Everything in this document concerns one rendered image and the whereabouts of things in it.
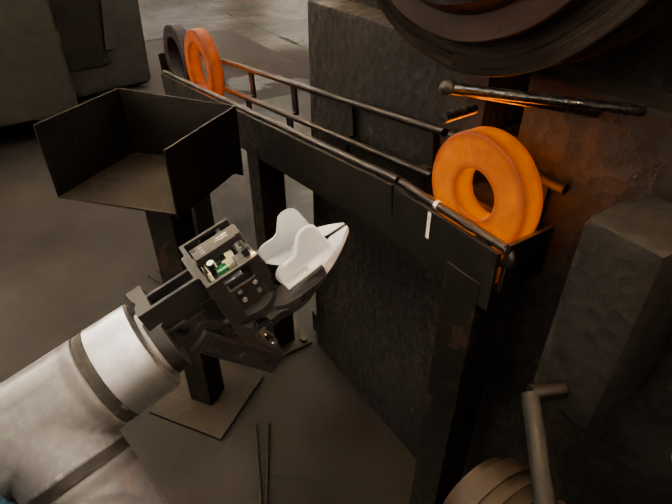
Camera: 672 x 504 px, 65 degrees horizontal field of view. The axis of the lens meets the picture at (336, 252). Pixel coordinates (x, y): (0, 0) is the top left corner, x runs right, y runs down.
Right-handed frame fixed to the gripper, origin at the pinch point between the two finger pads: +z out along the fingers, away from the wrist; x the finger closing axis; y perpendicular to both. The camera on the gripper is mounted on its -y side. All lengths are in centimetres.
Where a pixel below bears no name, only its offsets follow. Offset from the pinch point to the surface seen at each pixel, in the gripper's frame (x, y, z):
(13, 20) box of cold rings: 240, -15, -17
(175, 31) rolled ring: 109, -9, 17
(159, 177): 53, -12, -9
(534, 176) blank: -6.1, -3.2, 21.8
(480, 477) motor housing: -19.6, -22.3, -1.5
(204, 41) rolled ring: 89, -7, 18
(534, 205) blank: -7.4, -5.7, 20.3
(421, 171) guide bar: 13.8, -11.6, 20.9
